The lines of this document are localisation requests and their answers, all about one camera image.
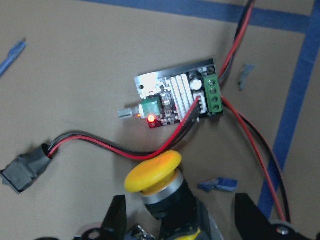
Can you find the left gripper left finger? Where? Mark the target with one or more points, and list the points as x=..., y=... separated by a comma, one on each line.
x=114, y=225

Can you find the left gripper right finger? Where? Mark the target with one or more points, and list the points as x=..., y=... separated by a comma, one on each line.
x=249, y=220

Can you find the motor controller circuit board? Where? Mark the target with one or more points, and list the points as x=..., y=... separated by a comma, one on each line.
x=167, y=95

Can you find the black rocker switch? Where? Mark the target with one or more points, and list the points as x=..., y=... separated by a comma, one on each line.
x=22, y=172

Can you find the yellow push button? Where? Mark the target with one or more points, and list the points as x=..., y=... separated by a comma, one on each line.
x=166, y=195

